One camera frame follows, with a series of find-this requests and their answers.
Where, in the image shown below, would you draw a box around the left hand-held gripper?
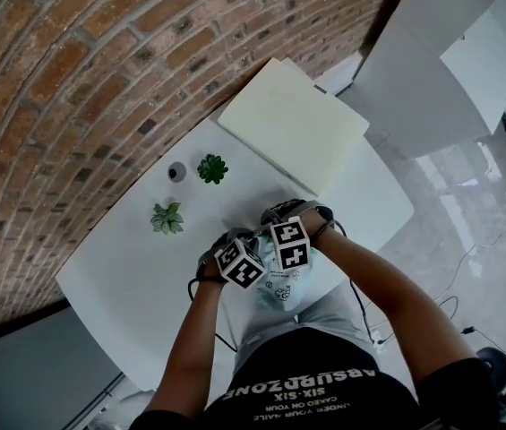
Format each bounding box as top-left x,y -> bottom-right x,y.
197,227 -> 267,291

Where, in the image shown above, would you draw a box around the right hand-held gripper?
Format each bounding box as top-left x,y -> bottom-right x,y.
259,199 -> 325,271

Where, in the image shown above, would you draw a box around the printed clear plastic bag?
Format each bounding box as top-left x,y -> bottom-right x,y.
250,233 -> 321,315

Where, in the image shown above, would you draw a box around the person's right forearm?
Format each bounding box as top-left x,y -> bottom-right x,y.
308,226 -> 482,375

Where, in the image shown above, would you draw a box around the person's left forearm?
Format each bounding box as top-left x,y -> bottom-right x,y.
147,278 -> 229,420

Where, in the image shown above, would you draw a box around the person's grey trousers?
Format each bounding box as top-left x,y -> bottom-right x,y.
234,279 -> 379,371

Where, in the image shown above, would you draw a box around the variegated leafy potted plant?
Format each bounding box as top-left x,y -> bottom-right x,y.
150,202 -> 185,236

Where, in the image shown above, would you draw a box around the dark green potted succulent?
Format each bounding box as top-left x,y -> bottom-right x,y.
196,152 -> 230,185

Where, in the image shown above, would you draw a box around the cream flat box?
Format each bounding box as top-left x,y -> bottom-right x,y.
216,57 -> 371,198

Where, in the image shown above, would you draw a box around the white power strip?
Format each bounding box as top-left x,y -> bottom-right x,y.
368,327 -> 392,353

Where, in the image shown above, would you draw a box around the person's black printed t-shirt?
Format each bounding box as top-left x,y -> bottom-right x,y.
129,327 -> 500,430

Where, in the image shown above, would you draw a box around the white shelving cabinet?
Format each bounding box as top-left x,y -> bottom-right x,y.
350,0 -> 506,160

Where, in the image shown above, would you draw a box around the grey low cabinet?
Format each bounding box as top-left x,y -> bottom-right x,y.
0,305 -> 124,430

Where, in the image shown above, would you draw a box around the black round chair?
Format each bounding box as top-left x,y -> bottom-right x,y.
476,346 -> 506,393

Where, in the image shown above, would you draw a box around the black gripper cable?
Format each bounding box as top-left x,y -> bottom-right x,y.
323,219 -> 383,344
186,275 -> 239,354

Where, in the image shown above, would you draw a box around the grey cable grommet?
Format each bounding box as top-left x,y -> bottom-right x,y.
167,161 -> 187,183

